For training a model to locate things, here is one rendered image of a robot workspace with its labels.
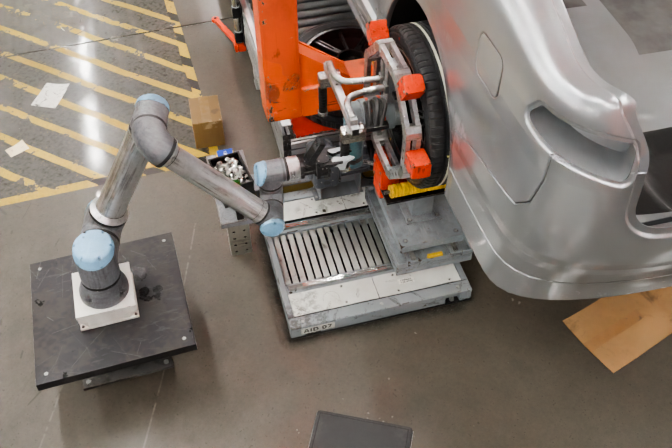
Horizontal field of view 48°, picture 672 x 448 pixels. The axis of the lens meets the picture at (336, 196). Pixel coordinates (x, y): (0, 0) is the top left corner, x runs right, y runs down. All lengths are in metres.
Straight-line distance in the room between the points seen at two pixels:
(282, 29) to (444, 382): 1.61
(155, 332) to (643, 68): 2.18
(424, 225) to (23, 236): 1.94
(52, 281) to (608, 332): 2.38
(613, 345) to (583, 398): 0.31
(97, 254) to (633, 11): 2.37
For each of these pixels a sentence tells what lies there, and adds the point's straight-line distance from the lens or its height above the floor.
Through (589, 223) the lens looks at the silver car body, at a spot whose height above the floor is 1.24.
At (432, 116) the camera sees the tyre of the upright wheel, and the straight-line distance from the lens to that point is 2.78.
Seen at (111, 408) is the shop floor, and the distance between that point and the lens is 3.33.
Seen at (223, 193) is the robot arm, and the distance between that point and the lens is 2.72.
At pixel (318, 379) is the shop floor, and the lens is 3.27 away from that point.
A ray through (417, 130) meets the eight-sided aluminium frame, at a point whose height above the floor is 0.97.
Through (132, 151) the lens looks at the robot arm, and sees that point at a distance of 2.78.
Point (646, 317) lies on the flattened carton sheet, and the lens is 3.68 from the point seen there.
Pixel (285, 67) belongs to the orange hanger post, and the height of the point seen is 0.82.
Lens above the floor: 2.83
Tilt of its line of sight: 47 degrees down
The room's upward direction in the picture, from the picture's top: straight up
